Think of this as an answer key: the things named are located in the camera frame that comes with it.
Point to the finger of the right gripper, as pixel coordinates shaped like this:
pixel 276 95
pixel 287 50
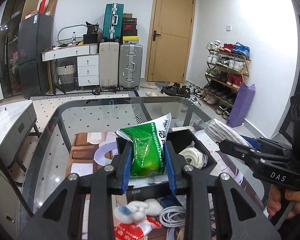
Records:
pixel 240 151
pixel 253 142

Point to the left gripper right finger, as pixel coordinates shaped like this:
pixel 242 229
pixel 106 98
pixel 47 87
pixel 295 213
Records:
pixel 169 155

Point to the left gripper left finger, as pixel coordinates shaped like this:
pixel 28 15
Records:
pixel 126 160

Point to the green medicine packet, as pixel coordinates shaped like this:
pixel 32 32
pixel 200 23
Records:
pixel 148 141

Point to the striped cloth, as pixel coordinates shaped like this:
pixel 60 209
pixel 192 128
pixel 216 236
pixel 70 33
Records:
pixel 218 132

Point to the person's right hand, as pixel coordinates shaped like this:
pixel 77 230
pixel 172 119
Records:
pixel 276 199

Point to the black storage box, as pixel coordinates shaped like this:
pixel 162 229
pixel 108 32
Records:
pixel 157 186

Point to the purple bag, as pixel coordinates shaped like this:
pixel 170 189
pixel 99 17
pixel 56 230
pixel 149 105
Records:
pixel 241 106

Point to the white plush toy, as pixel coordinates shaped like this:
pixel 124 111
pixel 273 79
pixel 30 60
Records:
pixel 137 211

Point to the wooden shoe rack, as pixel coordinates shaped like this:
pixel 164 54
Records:
pixel 227 70

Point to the white drawer desk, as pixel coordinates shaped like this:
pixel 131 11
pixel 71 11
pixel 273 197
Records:
pixel 85 59

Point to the grey aluminium suitcase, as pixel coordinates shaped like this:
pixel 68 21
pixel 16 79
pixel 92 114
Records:
pixel 130 63

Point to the woven laundry basket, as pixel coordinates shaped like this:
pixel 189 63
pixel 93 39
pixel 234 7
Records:
pixel 65 77

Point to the beige suitcase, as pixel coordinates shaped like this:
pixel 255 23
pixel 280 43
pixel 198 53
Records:
pixel 108 64

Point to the grey marble side table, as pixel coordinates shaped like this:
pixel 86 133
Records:
pixel 17 122

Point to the stack of shoe boxes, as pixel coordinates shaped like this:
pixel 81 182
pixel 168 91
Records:
pixel 129 29

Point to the black bag on desk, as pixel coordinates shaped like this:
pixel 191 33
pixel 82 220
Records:
pixel 92 33

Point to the teal suitcase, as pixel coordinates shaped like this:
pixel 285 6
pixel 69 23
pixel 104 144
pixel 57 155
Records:
pixel 112 24

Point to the wooden door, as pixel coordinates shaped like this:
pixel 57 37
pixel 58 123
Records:
pixel 169 42

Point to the water bottle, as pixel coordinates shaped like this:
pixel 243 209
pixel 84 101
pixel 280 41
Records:
pixel 73 39

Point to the oval desk mirror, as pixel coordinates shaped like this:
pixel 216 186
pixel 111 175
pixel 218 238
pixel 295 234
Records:
pixel 64 35

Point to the black refrigerator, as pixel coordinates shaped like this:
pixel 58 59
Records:
pixel 34 37

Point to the dark glass cabinet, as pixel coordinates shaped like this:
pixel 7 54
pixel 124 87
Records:
pixel 14 12

